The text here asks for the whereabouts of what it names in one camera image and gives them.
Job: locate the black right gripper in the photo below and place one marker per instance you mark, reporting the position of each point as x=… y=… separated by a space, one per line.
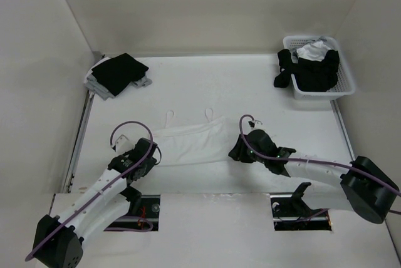
x=237 y=153

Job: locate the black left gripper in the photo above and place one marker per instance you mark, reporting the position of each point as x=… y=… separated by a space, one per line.
x=150 y=164

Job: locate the white tank top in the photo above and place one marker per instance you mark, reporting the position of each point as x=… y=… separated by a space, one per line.
x=194 y=144

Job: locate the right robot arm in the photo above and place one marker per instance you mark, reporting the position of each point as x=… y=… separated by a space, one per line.
x=360 y=187

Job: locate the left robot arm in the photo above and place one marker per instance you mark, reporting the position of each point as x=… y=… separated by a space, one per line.
x=60 y=240

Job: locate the folded black tank top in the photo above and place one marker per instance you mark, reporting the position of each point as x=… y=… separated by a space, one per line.
x=116 y=73

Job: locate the folded grey tank tops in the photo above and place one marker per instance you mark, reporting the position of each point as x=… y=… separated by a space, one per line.
x=94 y=87

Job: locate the black tank top hanging out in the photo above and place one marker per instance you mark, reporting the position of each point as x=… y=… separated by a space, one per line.
x=286 y=68

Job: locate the black garments in basket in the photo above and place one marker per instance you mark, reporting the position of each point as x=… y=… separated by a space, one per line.
x=317 y=76

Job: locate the white plastic laundry basket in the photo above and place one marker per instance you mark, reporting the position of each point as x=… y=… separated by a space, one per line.
x=345 y=85

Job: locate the white garment in basket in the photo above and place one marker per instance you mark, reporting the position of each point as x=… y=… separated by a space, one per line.
x=314 y=51

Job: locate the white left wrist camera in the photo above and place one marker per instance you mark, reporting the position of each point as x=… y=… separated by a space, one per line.
x=122 y=144

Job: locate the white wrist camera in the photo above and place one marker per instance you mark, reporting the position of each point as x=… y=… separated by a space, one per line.
x=256 y=125
x=122 y=144

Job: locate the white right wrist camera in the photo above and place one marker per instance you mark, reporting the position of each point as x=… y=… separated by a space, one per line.
x=256 y=125

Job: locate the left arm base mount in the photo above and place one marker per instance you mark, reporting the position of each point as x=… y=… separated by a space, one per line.
x=143 y=213

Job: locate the left metal table rail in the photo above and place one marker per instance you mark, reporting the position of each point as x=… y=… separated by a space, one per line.
x=70 y=169

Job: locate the metal table rail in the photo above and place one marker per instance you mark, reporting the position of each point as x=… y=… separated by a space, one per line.
x=70 y=169
x=342 y=127

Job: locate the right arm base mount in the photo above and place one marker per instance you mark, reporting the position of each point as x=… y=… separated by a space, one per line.
x=291 y=213

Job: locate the right metal table rail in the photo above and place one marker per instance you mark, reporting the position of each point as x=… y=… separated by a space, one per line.
x=342 y=127

